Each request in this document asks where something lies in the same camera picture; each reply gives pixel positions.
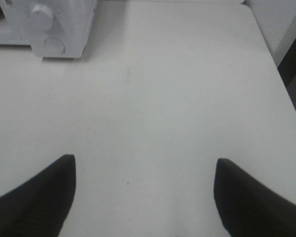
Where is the round white door button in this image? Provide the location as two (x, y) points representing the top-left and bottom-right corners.
(44, 38), (65, 54)

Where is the white microwave oven body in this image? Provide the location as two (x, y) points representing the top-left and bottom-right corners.
(0, 0), (98, 58)

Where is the lower white microwave knob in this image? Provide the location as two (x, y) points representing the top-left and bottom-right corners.
(30, 4), (54, 31)

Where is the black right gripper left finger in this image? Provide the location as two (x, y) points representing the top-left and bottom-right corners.
(0, 155), (76, 237)

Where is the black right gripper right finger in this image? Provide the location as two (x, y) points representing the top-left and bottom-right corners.
(213, 158), (296, 237)

